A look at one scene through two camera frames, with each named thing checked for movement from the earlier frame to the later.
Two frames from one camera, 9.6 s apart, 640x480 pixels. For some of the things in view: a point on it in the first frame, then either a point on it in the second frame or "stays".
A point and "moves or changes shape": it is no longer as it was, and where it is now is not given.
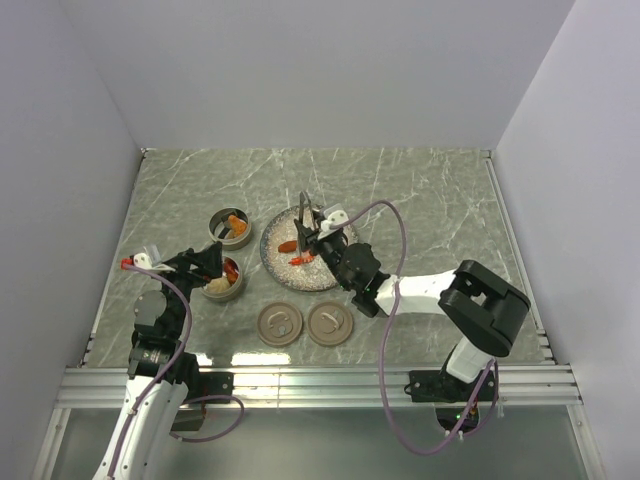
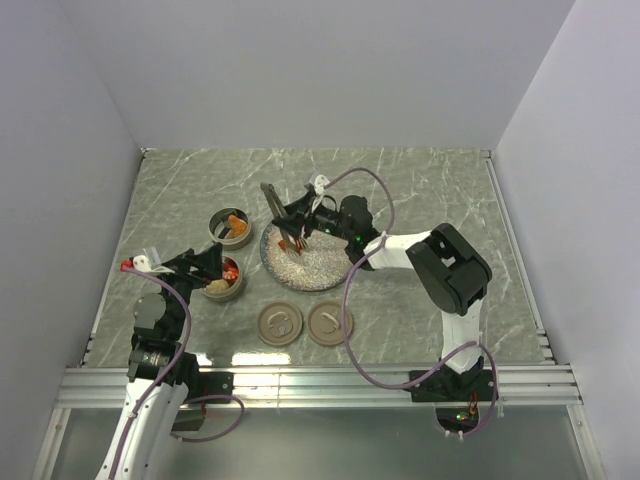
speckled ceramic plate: x=279 y=243 stays
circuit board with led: x=448 y=417 stays
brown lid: x=330 y=324 stays
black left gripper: x=207 y=261 stays
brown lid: x=279 y=324 stays
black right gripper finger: x=308 y=239 to x=293 y=224
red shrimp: x=301 y=260 to x=230 y=272
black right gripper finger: x=331 y=245 to x=301 y=204
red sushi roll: x=223 y=232 stays
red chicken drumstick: x=231 y=269 stays
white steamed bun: x=217 y=285 stays
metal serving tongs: x=304 y=196 moves or changes shape
